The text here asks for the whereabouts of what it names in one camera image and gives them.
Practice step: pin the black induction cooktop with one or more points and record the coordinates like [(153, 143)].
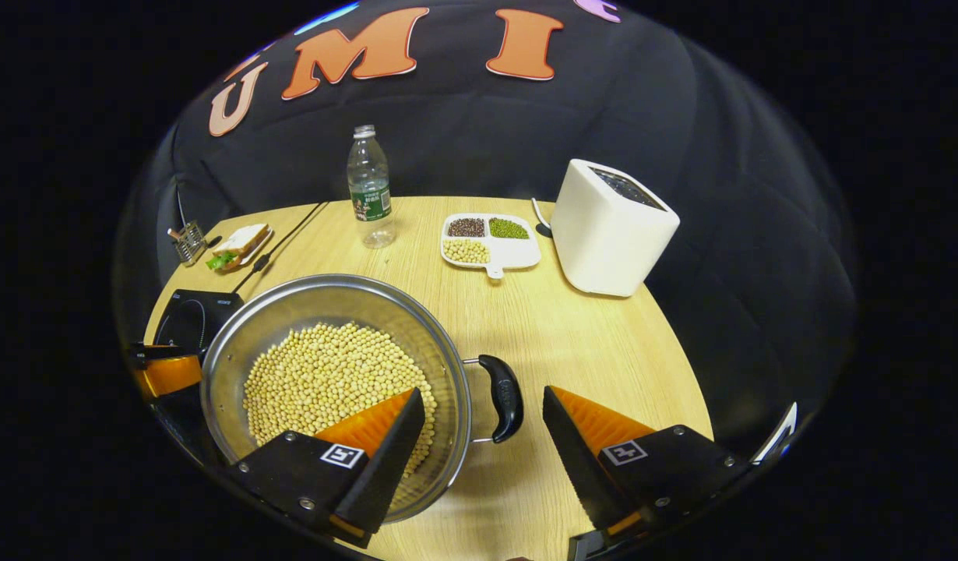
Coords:
[(191, 319)]

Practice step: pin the portion of green mung beans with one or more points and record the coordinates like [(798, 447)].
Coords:
[(508, 228)]

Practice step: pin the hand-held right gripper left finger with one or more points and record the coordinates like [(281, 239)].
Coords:
[(389, 460)]

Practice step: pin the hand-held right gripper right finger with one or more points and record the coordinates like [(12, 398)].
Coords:
[(576, 460)]

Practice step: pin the sandwich with lettuce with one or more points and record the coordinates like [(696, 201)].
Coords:
[(241, 240)]

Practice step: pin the white divided plate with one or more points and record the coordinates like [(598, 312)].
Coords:
[(518, 253)]

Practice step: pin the stainless steel pot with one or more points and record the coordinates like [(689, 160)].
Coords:
[(292, 312)]

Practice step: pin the white toaster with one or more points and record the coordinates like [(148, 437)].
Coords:
[(604, 241)]

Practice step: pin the small soybean portion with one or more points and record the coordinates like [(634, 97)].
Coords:
[(466, 251)]

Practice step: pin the pile of yellow soybeans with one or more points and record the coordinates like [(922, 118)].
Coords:
[(323, 374)]

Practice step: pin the clear plastic water bottle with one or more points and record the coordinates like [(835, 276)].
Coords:
[(370, 195)]

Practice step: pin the portion of dark red beans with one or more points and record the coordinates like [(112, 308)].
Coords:
[(466, 227)]

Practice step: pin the glass jar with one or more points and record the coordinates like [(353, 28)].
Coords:
[(187, 243)]

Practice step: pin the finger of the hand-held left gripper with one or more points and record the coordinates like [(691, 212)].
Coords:
[(167, 375)]

